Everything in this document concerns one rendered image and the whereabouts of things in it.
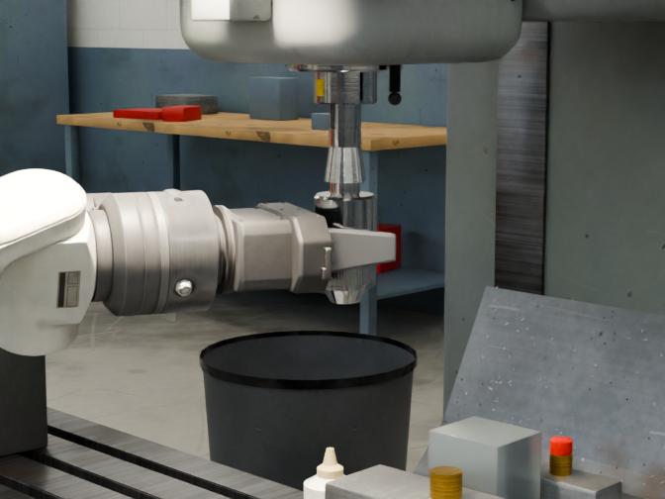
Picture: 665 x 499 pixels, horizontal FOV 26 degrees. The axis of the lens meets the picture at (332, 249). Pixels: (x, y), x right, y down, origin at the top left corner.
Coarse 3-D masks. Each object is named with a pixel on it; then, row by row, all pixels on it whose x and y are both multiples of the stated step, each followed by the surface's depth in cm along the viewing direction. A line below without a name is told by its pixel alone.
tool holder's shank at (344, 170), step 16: (336, 112) 106; (352, 112) 106; (336, 128) 106; (352, 128) 106; (336, 144) 107; (352, 144) 107; (336, 160) 107; (352, 160) 107; (336, 176) 107; (352, 176) 107; (336, 192) 107; (352, 192) 107
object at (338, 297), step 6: (330, 294) 108; (336, 294) 108; (342, 294) 108; (348, 294) 108; (354, 294) 108; (360, 294) 109; (330, 300) 109; (336, 300) 108; (342, 300) 108; (348, 300) 108; (354, 300) 108
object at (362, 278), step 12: (324, 216) 107; (336, 216) 106; (348, 216) 106; (360, 216) 106; (372, 216) 107; (336, 228) 106; (348, 228) 106; (360, 228) 107; (372, 228) 107; (336, 276) 107; (348, 276) 107; (360, 276) 107; (372, 276) 108; (336, 288) 107; (348, 288) 107; (360, 288) 107
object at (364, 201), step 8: (320, 192) 109; (328, 192) 109; (360, 192) 109; (368, 192) 109; (320, 200) 107; (328, 200) 106; (336, 200) 106; (344, 200) 106; (352, 200) 106; (360, 200) 106; (368, 200) 107; (320, 208) 107; (328, 208) 106; (336, 208) 106; (344, 208) 106; (352, 208) 106; (360, 208) 106; (368, 208) 107
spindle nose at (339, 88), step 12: (324, 72) 105; (336, 72) 104; (348, 72) 104; (360, 72) 105; (372, 72) 105; (324, 84) 105; (336, 84) 105; (348, 84) 105; (360, 84) 105; (372, 84) 106; (324, 96) 105; (336, 96) 105; (348, 96) 105; (360, 96) 105; (372, 96) 106
